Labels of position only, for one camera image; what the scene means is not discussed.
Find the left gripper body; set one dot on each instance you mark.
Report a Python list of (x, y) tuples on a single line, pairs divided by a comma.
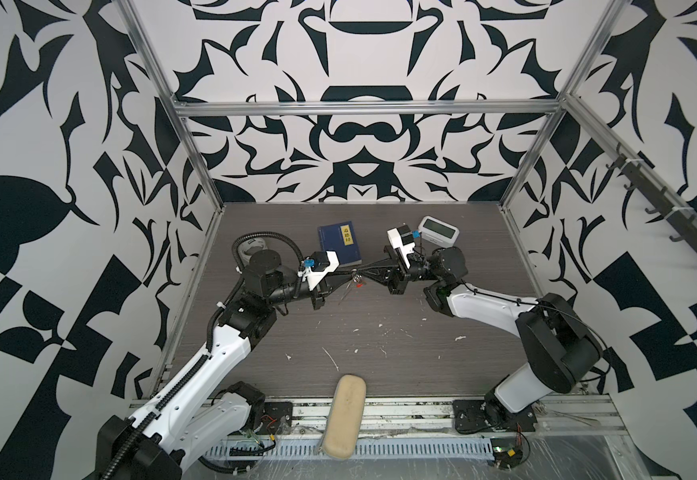
[(315, 296)]

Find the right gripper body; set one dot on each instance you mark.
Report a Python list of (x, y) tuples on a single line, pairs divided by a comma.
[(409, 276)]

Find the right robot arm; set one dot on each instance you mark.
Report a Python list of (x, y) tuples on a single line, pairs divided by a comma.
[(560, 349)]

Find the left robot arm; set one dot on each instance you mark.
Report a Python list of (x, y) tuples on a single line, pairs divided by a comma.
[(174, 430)]

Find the blue book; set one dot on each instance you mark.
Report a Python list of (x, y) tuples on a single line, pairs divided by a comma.
[(341, 238)]

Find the white digital clock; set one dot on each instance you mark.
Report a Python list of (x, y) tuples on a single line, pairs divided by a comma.
[(437, 232)]

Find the clear tape roll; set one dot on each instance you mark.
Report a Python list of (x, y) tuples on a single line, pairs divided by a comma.
[(251, 246)]

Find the beige wrist rest pad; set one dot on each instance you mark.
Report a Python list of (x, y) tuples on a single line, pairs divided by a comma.
[(345, 417)]

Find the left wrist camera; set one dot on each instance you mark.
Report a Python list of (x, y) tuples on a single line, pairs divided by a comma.
[(318, 266)]

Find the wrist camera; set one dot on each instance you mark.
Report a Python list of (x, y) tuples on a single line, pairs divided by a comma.
[(404, 243), (318, 266)]

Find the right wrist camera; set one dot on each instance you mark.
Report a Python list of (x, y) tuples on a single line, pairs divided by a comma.
[(404, 243)]

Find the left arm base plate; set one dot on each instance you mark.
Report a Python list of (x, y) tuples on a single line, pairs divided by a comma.
[(271, 417)]

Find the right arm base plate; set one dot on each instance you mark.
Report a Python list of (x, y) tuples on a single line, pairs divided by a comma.
[(477, 416)]

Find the wall hook rail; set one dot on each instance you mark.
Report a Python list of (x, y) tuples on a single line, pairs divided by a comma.
[(664, 203)]

